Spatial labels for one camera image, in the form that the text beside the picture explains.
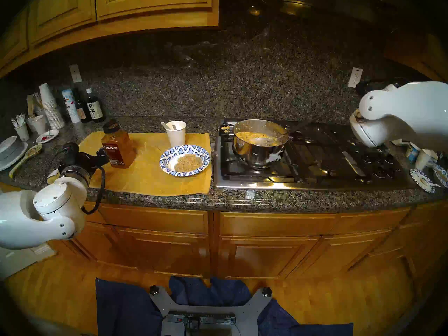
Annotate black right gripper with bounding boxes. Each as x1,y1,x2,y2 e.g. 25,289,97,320
355,80,378,96

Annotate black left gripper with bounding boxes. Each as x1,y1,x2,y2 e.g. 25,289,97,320
61,146,110,175

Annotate ground cinnamon jar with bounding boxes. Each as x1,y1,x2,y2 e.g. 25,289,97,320
101,119,136,169

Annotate black handled serving spoon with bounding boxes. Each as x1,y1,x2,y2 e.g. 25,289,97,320
249,115,317,146

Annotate scooped oatmeal portion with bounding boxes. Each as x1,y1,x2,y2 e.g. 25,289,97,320
174,154,203,173

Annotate dirty wooden spoon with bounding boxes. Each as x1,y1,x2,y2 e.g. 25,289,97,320
9,144,43,178

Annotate white ceramic bowl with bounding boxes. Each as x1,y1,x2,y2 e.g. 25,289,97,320
0,136,19,161

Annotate oatmeal mass in pot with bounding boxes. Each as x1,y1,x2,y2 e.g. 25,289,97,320
235,131,277,146

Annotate soy sauce bottle white label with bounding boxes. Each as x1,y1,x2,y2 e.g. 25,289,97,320
85,88,104,123

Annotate small dark glass bottle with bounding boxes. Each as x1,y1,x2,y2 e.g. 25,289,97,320
73,89,88,123

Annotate yellow towel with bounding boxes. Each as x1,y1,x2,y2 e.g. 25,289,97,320
47,132,212,196

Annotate small plate with red stain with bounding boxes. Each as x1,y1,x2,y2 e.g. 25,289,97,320
36,129,59,144

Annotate white blue salt canister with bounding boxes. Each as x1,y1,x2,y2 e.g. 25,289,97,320
62,89,82,124

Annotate stack of white paper cups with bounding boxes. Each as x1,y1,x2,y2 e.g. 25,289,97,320
38,83,65,130

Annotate wooden upper cabinet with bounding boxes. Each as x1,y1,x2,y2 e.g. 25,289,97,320
383,27,448,84
0,0,220,77

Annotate wooden lower cabinets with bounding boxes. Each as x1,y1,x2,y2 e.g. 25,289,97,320
0,181,448,287

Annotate blue patterned paper plate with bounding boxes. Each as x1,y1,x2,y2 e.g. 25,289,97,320
409,169,442,193

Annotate stainless gas cooktop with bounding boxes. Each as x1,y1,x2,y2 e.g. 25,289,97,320
212,118,417,191

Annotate stainless steel pot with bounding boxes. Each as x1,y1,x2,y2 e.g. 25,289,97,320
219,119,292,169

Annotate dark blue cloth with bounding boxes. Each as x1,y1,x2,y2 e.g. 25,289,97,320
95,276,354,336

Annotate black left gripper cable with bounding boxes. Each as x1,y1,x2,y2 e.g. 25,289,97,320
80,166,106,215

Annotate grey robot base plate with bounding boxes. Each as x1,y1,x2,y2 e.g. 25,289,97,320
149,286,273,336

